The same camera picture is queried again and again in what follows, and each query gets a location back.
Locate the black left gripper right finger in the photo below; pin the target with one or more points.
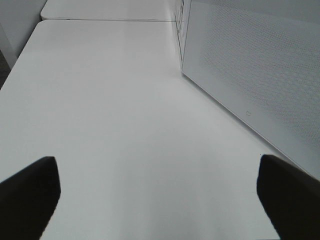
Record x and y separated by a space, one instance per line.
290 199

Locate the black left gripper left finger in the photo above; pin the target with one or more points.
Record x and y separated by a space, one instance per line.
28 200

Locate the white microwave door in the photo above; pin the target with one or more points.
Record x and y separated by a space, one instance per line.
260 59

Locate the white microwave oven body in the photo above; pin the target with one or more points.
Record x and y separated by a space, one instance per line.
181 16

